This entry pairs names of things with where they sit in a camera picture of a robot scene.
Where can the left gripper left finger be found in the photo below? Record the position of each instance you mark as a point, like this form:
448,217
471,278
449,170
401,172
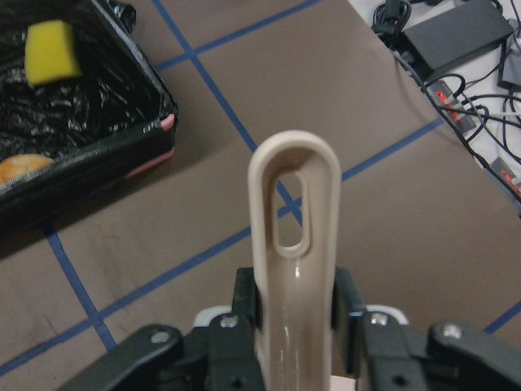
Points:
218,356

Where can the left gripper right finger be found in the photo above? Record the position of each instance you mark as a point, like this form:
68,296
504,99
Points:
380,353

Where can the beige plastic dustpan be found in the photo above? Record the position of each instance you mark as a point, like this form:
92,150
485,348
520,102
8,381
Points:
295,283

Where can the yellow curved bread piece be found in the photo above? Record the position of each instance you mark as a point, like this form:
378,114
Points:
19,165

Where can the green yellow sponge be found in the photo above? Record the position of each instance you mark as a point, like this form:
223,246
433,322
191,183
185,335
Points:
50,54

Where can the black lined trash bin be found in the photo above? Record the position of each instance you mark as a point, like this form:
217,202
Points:
113,120

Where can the black power adapter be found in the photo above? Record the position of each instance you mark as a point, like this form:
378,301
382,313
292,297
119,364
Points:
450,39

